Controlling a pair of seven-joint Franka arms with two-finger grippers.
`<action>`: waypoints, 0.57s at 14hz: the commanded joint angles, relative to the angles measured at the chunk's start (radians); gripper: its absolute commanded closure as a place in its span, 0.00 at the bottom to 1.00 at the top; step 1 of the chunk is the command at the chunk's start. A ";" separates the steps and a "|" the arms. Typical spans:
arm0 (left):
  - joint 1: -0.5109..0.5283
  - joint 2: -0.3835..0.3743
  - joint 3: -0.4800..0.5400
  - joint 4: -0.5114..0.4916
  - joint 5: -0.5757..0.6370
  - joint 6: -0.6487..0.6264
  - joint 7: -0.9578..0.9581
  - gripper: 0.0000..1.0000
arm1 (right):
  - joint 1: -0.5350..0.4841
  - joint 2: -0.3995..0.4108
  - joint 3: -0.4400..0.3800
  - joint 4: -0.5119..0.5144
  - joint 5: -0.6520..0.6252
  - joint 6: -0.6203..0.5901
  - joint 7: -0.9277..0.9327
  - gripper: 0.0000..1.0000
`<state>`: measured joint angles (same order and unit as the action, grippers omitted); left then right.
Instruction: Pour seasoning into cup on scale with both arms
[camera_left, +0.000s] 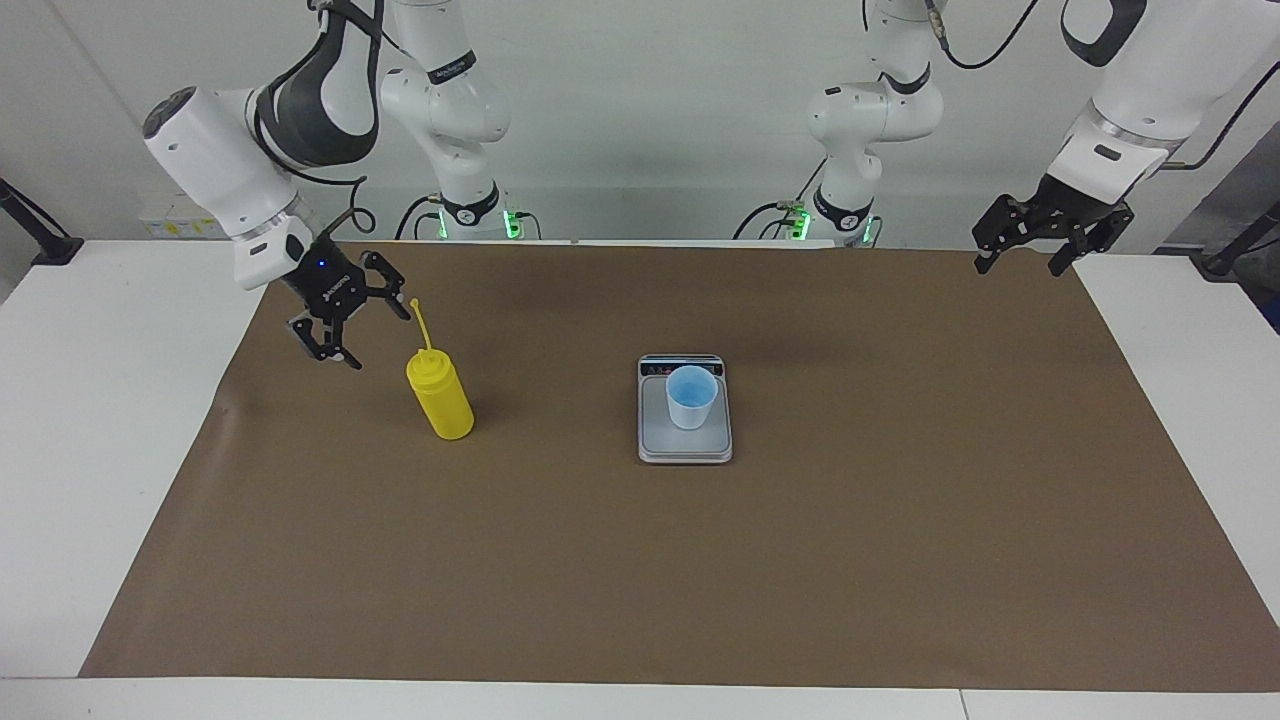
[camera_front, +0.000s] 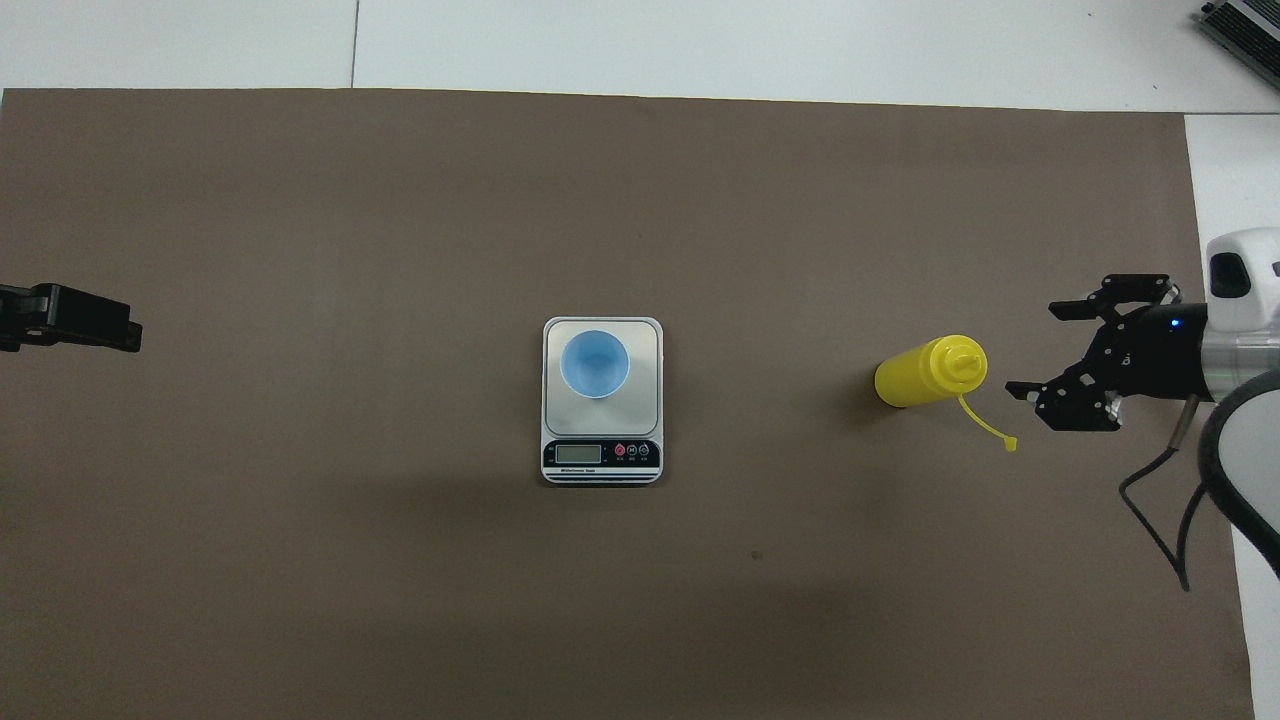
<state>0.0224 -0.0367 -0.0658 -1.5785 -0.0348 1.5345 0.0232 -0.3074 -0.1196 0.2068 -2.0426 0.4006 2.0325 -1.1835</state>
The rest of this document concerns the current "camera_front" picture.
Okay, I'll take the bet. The light blue plastic cup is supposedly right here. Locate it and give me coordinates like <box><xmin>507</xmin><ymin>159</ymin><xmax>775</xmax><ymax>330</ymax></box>
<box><xmin>560</xmin><ymin>329</ymin><xmax>631</xmax><ymax>400</ymax></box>

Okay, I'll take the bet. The brown paper table mat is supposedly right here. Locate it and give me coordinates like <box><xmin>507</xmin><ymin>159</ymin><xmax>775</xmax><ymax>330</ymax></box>
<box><xmin>0</xmin><ymin>88</ymin><xmax>1256</xmax><ymax>720</ymax></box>

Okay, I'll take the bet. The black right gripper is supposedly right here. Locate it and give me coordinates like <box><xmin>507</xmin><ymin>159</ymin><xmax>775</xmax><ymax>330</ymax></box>
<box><xmin>1005</xmin><ymin>273</ymin><xmax>1211</xmax><ymax>433</ymax></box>

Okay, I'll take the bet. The silver digital kitchen scale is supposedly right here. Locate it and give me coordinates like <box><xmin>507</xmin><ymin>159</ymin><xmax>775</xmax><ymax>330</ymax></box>
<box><xmin>541</xmin><ymin>316</ymin><xmax>665</xmax><ymax>487</ymax></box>

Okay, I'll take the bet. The grey metal power supply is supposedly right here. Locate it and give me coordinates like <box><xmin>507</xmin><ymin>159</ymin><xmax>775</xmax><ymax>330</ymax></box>
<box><xmin>1198</xmin><ymin>0</ymin><xmax>1280</xmax><ymax>93</ymax></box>

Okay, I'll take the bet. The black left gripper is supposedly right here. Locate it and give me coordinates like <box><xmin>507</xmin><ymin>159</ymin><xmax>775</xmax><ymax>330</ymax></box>
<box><xmin>0</xmin><ymin>283</ymin><xmax>143</xmax><ymax>353</ymax></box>

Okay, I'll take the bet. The yellow squeeze bottle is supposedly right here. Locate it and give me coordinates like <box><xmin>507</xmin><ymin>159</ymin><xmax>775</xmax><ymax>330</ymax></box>
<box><xmin>874</xmin><ymin>334</ymin><xmax>1019</xmax><ymax>453</ymax></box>

